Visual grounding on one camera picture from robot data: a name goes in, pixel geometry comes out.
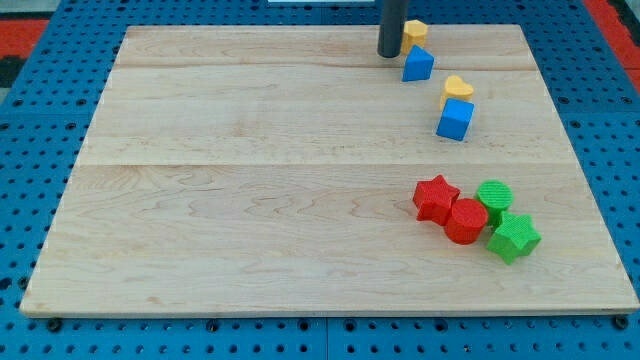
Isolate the light wooden board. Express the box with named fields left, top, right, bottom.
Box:
left=20, top=25, right=639, bottom=319

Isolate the green cylinder block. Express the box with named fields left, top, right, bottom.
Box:
left=474, top=179, right=514, bottom=227

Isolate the yellow hexagon block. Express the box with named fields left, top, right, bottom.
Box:
left=401, top=20, right=428, bottom=55

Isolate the green star block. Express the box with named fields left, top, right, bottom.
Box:
left=486, top=211, right=542, bottom=265

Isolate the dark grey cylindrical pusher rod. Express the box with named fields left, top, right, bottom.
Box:
left=377, top=0, right=409, bottom=58

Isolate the blue cube block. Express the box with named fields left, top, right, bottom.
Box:
left=436, top=98, right=475, bottom=141

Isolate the red star block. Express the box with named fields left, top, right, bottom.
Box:
left=413, top=174, right=461, bottom=226

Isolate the blue triangle block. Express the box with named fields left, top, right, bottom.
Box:
left=402, top=45, right=435, bottom=82

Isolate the red cylinder block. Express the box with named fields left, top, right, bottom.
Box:
left=444, top=198, right=489, bottom=245

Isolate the yellow heart block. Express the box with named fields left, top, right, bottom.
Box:
left=439, top=75, right=474, bottom=110

